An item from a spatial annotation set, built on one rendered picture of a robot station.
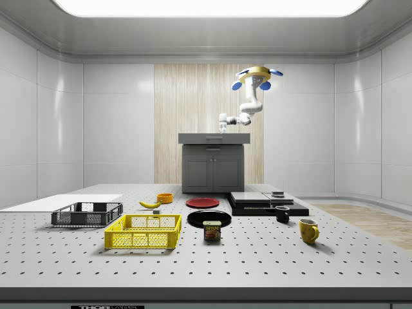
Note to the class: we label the black mug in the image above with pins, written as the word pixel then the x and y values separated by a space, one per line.
pixel 282 215

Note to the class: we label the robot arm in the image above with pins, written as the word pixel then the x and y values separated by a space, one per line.
pixel 251 107

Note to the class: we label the flat-sided can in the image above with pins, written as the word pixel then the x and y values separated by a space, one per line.
pixel 211 231

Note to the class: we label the dark grey basket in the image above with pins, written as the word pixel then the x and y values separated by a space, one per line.
pixel 80 219

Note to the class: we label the yellow basket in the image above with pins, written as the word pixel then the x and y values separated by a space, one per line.
pixel 141 239

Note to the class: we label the black stove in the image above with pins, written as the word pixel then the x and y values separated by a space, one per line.
pixel 254 202

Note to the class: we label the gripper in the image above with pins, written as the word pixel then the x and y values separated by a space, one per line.
pixel 222 129

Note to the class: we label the yellow bowl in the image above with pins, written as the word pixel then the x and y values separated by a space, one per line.
pixel 164 199

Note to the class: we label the white cabinet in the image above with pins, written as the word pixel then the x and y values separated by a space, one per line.
pixel 212 170

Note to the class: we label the red plate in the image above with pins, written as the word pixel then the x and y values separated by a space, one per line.
pixel 202 202

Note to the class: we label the white board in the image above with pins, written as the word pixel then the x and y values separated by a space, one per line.
pixel 61 201

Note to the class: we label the black plate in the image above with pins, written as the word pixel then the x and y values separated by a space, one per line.
pixel 209 216

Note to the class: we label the banana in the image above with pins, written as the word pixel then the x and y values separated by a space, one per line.
pixel 149 205

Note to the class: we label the yellow mug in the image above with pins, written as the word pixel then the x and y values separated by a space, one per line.
pixel 307 231

